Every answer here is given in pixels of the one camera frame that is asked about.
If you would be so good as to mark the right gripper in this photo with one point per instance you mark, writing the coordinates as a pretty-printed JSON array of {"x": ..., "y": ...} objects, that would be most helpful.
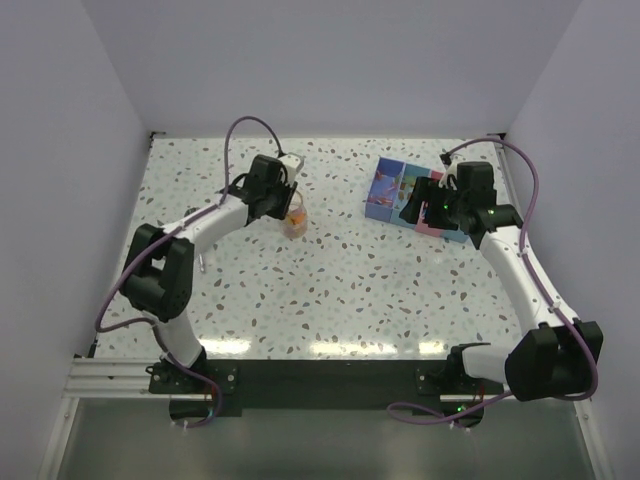
[{"x": 424, "y": 191}]

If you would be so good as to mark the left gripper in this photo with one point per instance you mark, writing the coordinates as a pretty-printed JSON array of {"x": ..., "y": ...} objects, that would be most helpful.
[{"x": 288, "y": 191}]

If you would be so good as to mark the clear plastic jar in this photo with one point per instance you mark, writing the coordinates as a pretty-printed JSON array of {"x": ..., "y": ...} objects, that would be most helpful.
[{"x": 295, "y": 223}]

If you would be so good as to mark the purple candy box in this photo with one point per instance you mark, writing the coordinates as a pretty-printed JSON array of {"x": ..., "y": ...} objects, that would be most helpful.
[{"x": 383, "y": 189}]

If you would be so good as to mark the pink candy box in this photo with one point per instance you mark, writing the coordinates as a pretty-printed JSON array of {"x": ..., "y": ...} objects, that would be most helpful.
[{"x": 433, "y": 213}]

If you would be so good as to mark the light blue candy box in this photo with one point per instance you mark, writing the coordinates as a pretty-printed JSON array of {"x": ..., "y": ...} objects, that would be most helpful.
[{"x": 455, "y": 236}]

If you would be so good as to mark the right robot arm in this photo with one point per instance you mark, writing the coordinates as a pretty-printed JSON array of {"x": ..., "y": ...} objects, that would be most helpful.
[{"x": 556, "y": 355}]

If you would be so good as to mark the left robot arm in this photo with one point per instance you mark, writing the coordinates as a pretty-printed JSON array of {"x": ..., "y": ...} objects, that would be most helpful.
[{"x": 159, "y": 268}]

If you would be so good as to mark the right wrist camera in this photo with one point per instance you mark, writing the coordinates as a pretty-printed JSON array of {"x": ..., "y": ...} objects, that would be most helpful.
[{"x": 450, "y": 163}]

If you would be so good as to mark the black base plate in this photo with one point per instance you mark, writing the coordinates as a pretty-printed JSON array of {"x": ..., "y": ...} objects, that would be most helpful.
[{"x": 311, "y": 385}]

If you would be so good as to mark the aluminium frame rail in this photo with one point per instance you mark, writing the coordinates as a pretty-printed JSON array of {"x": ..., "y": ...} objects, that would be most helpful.
[{"x": 93, "y": 378}]

